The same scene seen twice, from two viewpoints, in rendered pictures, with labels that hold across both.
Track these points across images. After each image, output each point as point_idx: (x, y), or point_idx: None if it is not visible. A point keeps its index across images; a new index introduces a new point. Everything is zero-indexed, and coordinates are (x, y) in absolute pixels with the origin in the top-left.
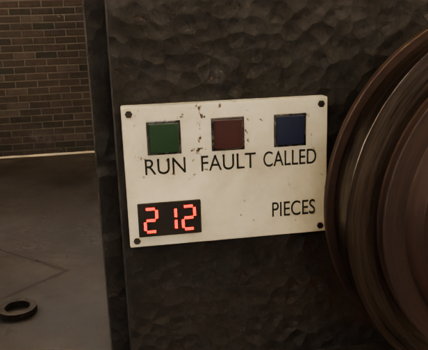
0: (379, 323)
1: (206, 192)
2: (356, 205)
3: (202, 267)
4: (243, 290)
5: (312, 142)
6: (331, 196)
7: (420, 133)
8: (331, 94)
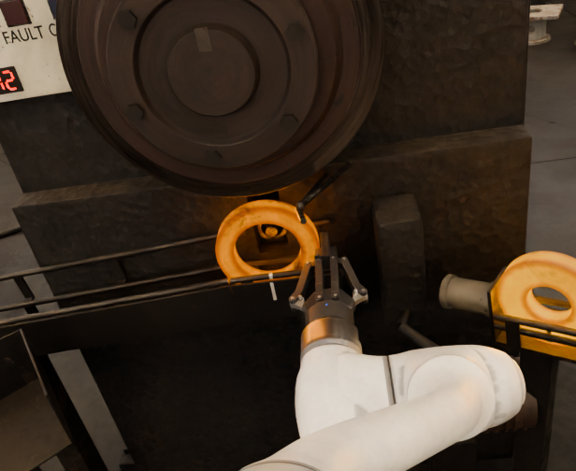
0: (120, 151)
1: (16, 60)
2: (68, 64)
3: (42, 117)
4: (79, 133)
5: None
6: None
7: (85, 4)
8: None
